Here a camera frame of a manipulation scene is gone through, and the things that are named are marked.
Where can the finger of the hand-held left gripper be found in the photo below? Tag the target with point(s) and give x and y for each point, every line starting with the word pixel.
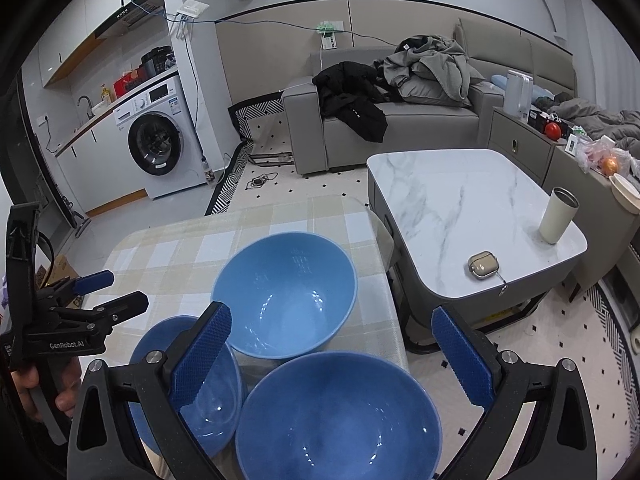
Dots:
pixel 95 281
pixel 120 307

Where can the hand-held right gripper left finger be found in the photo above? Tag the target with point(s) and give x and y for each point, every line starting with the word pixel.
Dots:
pixel 202 355

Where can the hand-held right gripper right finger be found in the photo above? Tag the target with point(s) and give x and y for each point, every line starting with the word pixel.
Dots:
pixel 462 355

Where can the blue bowl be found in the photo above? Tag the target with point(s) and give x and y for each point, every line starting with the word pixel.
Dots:
pixel 290 290
pixel 215 410
pixel 340 420

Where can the person's left hand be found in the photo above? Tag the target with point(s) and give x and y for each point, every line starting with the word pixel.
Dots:
pixel 70 385

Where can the cardboard box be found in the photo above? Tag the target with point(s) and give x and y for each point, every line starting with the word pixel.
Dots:
pixel 60 275

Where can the checked beige tablecloth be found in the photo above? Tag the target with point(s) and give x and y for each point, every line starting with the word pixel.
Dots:
pixel 165 255

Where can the beige earbuds case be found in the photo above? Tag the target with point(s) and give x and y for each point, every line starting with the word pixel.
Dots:
pixel 482 265

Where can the white kitchen counter cabinet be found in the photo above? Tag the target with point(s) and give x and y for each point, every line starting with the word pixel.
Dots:
pixel 105 160

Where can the black framed glass door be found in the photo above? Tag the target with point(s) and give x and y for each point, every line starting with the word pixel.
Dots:
pixel 45 170

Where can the marble coffee table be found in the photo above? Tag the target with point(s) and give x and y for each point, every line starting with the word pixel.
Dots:
pixel 460 200

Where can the white washing machine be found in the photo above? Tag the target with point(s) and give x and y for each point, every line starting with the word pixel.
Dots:
pixel 160 140

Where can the small clear bottle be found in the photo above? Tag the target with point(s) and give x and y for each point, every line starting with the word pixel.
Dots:
pixel 208 172

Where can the cream tumbler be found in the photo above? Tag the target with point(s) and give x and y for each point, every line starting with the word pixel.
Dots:
pixel 555 217

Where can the white pot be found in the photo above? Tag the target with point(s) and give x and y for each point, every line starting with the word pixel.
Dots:
pixel 98 107

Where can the kitchen faucet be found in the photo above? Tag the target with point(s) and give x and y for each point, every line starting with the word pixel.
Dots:
pixel 85 105

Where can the yellow bottle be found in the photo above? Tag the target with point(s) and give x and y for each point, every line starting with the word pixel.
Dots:
pixel 105 94

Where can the grey low cabinet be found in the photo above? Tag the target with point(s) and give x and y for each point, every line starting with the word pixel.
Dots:
pixel 585 210

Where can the red box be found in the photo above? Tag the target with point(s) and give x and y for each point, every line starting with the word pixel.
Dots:
pixel 127 86

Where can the grey cabinet with gold knob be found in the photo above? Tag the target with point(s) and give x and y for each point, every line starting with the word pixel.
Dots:
pixel 515 145

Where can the black rice cooker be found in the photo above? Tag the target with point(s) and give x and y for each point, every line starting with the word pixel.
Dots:
pixel 157 62

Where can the cream takeaway container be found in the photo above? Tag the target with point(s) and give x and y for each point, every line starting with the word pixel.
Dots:
pixel 625 192

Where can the small white device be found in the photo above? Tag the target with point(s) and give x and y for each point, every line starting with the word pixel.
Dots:
pixel 573 145

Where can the orange fruit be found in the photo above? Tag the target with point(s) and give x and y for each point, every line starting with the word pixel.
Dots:
pixel 610 165

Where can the red apple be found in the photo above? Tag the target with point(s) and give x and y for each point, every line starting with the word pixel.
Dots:
pixel 552 131

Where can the clear plastic bag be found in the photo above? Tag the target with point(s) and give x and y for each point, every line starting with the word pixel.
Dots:
pixel 595 152

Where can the small black box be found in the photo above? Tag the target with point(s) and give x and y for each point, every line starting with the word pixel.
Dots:
pixel 537 121

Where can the grey sofa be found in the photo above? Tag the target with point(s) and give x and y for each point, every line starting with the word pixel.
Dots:
pixel 310 125

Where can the grey cushion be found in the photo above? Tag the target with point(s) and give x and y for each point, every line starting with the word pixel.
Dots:
pixel 430 94

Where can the white upright appliance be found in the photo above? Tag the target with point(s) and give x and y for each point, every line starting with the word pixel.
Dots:
pixel 517 95

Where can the range hood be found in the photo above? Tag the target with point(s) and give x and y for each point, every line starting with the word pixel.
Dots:
pixel 130 17

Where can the grey bed blanket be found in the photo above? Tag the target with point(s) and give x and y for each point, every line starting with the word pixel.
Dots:
pixel 595 115

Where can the light blue pillow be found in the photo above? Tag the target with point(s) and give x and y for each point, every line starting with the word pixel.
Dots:
pixel 497 82

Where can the black jacket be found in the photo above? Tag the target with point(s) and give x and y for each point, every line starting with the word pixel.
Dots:
pixel 355 100

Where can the white network box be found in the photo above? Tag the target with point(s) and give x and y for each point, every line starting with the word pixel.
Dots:
pixel 192 8

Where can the grey clothes pile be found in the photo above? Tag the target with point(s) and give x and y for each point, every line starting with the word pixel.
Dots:
pixel 440 65

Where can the beige padded headboard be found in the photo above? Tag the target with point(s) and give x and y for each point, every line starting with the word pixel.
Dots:
pixel 545 60

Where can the white wall cabinets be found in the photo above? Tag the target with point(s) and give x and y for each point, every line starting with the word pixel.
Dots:
pixel 75 40

